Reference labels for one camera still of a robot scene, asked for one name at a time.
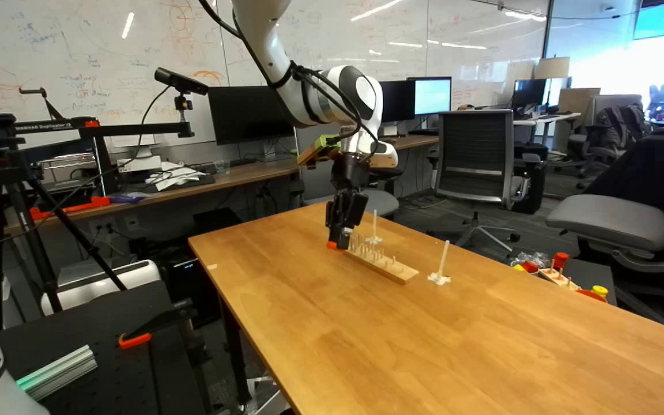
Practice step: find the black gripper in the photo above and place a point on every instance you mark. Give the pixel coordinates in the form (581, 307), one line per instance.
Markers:
(349, 203)

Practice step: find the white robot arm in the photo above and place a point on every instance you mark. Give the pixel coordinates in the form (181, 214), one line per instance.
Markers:
(340, 95)

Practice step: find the wooden peg board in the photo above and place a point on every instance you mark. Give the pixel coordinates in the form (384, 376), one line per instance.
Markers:
(372, 254)

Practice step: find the white peg stand far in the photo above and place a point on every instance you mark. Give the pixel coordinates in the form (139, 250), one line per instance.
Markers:
(438, 276)

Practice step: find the black computer monitor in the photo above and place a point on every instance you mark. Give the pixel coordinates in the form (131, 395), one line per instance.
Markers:
(245, 115)

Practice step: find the black mesh office chair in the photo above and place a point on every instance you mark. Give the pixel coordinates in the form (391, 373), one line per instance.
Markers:
(475, 165)

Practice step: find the computer monitor lit screen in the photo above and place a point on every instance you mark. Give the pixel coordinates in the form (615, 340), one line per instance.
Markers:
(432, 95)

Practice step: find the black cart with clamp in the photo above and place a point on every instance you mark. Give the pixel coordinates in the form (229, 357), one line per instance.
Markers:
(152, 379)

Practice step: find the grey office chair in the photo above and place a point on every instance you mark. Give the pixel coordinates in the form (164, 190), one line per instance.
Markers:
(633, 233)

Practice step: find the long wooden desk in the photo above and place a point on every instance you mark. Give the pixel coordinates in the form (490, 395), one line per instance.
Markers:
(234, 179)

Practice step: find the black camera tripod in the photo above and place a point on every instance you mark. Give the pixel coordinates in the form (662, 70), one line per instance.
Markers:
(16, 176)

